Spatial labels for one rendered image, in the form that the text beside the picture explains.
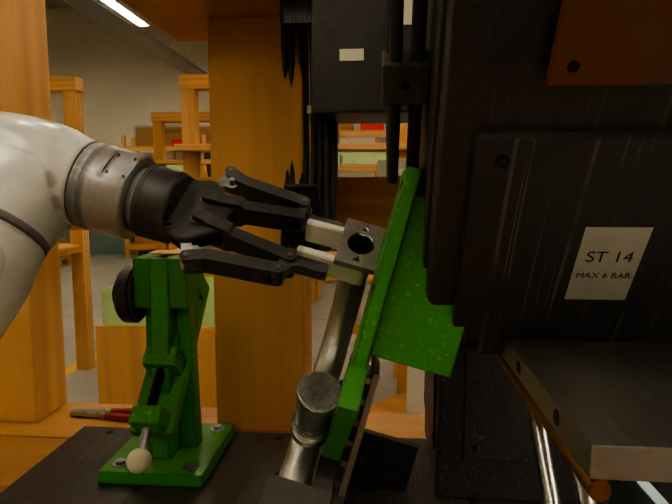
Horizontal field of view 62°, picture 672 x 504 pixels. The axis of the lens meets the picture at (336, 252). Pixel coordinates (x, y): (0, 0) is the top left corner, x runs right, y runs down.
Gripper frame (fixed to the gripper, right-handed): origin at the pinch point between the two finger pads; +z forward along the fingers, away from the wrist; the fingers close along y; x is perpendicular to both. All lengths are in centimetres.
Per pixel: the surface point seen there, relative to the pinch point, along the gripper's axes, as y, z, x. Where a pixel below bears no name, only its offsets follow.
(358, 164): 505, -39, 464
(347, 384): -14.6, 4.3, -2.5
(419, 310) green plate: -7.8, 8.5, -5.6
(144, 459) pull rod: -18.5, -15.1, 22.6
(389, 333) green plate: -9.7, 6.6, -3.7
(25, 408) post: -10, -43, 48
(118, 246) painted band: 534, -465, 862
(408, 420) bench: 3.6, 16.7, 43.1
